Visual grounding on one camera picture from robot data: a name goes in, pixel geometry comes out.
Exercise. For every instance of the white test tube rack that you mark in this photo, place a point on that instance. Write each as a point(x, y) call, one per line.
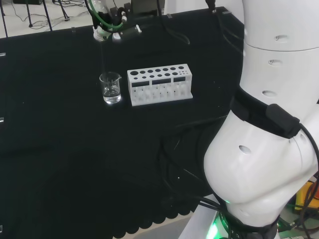
point(159, 85)

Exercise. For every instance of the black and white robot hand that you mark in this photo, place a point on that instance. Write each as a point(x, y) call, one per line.
point(125, 32)

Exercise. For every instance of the yellow stop button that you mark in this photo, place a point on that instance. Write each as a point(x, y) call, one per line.
point(305, 196)

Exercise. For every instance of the black tripod leg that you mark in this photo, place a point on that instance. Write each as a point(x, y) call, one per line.
point(64, 11)
point(47, 17)
point(3, 20)
point(29, 15)

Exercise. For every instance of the black bench cloth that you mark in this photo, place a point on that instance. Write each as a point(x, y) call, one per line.
point(62, 137)

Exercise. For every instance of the small clear glass beaker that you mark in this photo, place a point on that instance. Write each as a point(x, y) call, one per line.
point(111, 95)

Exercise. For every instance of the clear glass rod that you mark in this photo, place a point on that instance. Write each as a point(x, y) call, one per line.
point(102, 57)

